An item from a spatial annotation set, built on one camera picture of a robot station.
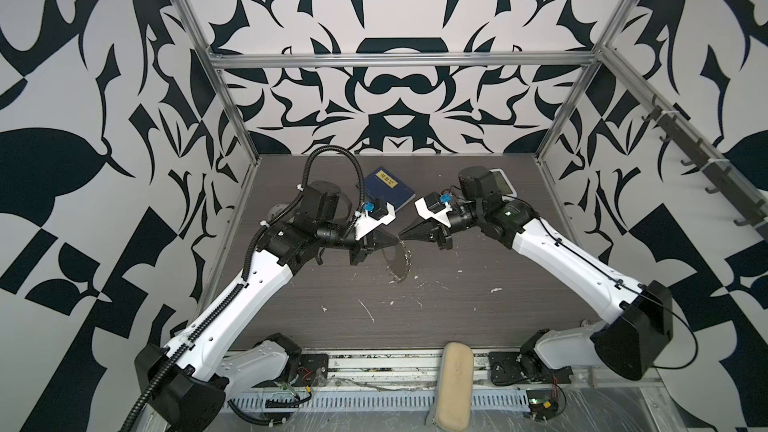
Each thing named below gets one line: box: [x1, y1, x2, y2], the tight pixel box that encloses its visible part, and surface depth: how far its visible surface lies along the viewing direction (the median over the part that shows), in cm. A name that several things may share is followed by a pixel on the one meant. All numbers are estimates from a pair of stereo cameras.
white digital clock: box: [488, 168, 518, 201], surface depth 110 cm
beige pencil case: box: [427, 342, 474, 432], surface depth 71 cm
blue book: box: [364, 166, 416, 212], surface depth 113 cm
